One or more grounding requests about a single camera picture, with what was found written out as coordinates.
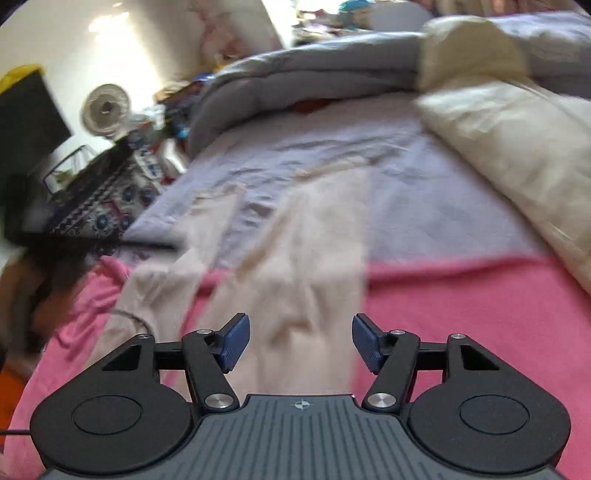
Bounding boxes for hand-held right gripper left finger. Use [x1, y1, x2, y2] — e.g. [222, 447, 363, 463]
[99, 313, 251, 412]

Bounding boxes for grey duvet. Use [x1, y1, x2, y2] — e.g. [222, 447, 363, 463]
[187, 11, 591, 158]

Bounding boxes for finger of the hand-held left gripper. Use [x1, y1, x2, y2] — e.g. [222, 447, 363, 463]
[121, 237, 178, 253]

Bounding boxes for patterned cloth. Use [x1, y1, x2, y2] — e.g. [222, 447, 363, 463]
[48, 152, 185, 254]

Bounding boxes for white desk fan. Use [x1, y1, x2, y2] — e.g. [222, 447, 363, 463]
[81, 83, 132, 137]

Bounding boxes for row of windowsill toys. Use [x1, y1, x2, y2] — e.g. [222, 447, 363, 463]
[295, 0, 384, 33]

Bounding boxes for cream pillow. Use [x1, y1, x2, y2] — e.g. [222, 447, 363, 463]
[416, 16, 591, 296]

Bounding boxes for wire basket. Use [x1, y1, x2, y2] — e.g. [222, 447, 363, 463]
[41, 145, 100, 195]

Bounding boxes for pink floral curtain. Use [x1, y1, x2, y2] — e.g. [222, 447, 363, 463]
[185, 0, 282, 70]

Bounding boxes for lavender bedsheet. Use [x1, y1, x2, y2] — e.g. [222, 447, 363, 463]
[122, 92, 550, 273]

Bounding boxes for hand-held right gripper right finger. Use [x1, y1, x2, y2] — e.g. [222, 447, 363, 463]
[352, 313, 504, 412]

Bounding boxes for beige pants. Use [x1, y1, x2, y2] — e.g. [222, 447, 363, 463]
[104, 173, 370, 411]

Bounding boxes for pink blanket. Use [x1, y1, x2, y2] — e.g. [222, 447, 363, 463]
[4, 256, 591, 467]

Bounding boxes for black monitor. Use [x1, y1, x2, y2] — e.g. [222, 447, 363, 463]
[0, 71, 72, 176]

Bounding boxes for person's left forearm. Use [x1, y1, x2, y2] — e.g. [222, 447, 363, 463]
[0, 258, 70, 365]

